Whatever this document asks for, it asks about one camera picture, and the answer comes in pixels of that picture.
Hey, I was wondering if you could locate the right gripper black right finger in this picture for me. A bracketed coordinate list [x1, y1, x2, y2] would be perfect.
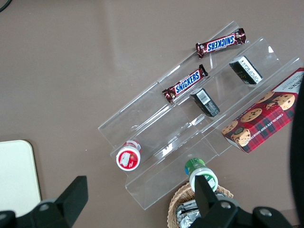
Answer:
[190, 175, 295, 228]

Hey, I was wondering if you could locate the red tartan cookie box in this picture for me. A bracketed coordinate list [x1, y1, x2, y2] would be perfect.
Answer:
[220, 67, 304, 154]

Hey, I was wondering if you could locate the red yogurt cup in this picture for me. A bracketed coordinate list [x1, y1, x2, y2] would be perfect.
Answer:
[115, 139, 143, 171]

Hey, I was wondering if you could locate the green yogurt cup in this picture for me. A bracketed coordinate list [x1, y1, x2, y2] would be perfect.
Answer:
[184, 157, 219, 193]

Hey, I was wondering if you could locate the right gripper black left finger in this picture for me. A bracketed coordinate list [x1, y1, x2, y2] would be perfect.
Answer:
[0, 175, 89, 228]

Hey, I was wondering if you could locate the beige plastic tray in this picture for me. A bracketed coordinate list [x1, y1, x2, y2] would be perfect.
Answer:
[0, 139, 42, 218]

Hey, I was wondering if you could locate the oval light wicker basket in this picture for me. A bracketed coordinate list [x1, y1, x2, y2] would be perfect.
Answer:
[167, 181, 235, 228]

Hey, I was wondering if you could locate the Snickers chocolate bar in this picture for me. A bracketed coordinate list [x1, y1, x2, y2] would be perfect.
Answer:
[162, 64, 209, 104]
[195, 28, 247, 59]

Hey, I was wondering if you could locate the small black carton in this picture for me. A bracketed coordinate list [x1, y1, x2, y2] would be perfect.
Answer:
[190, 87, 221, 118]
[228, 56, 264, 86]

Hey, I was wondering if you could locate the silver foil pack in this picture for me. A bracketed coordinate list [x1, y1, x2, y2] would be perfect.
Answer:
[175, 198, 202, 228]

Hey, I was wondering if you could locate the clear acrylic step stand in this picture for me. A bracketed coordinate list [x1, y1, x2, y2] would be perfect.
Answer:
[97, 20, 304, 211]

